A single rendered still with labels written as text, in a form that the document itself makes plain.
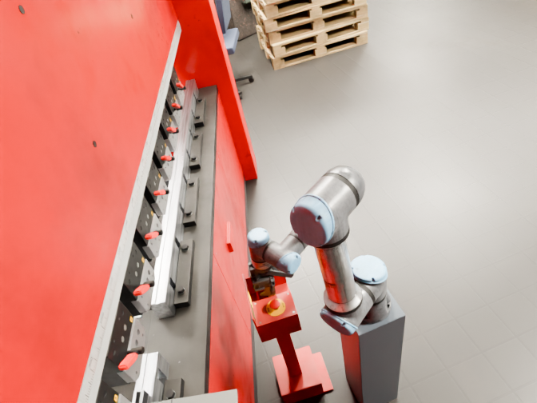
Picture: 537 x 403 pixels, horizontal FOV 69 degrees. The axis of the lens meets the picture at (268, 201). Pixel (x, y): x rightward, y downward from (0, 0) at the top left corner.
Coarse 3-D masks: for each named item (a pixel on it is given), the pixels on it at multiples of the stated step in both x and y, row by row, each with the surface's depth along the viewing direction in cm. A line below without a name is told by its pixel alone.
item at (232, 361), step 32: (224, 128) 260; (224, 160) 235; (224, 192) 215; (224, 224) 198; (224, 256) 183; (224, 288) 170; (224, 320) 160; (224, 352) 150; (224, 384) 141; (256, 384) 202
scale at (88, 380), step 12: (168, 60) 194; (168, 72) 189; (156, 108) 160; (156, 120) 157; (144, 156) 137; (144, 168) 134; (132, 204) 119; (132, 216) 117; (120, 252) 106; (120, 264) 104; (108, 288) 96; (108, 300) 95; (108, 312) 94; (96, 336) 87; (96, 348) 86; (96, 360) 85; (84, 384) 79; (84, 396) 79
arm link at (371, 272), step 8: (360, 256) 128; (368, 256) 127; (352, 264) 125; (360, 264) 125; (368, 264) 125; (376, 264) 124; (384, 264) 125; (352, 272) 123; (360, 272) 123; (368, 272) 122; (376, 272) 122; (384, 272) 122; (360, 280) 121; (368, 280) 120; (376, 280) 120; (384, 280) 122; (368, 288) 121; (376, 288) 122; (384, 288) 126; (376, 296) 122; (384, 296) 130
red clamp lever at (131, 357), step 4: (132, 348) 98; (136, 348) 98; (140, 348) 98; (144, 348) 99; (128, 352) 98; (132, 352) 98; (136, 352) 96; (140, 352) 97; (144, 352) 98; (128, 356) 94; (132, 356) 93; (136, 356) 95; (124, 360) 92; (128, 360) 91; (132, 360) 92; (120, 364) 90; (124, 364) 90; (128, 364) 90; (132, 364) 93; (120, 368) 90; (124, 368) 90; (128, 368) 90
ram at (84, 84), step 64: (0, 0) 76; (64, 0) 102; (128, 0) 152; (0, 64) 73; (64, 64) 96; (128, 64) 138; (0, 128) 70; (64, 128) 90; (128, 128) 127; (0, 192) 67; (64, 192) 85; (128, 192) 118; (0, 256) 64; (64, 256) 81; (128, 256) 110; (0, 320) 62; (64, 320) 77; (0, 384) 59; (64, 384) 74
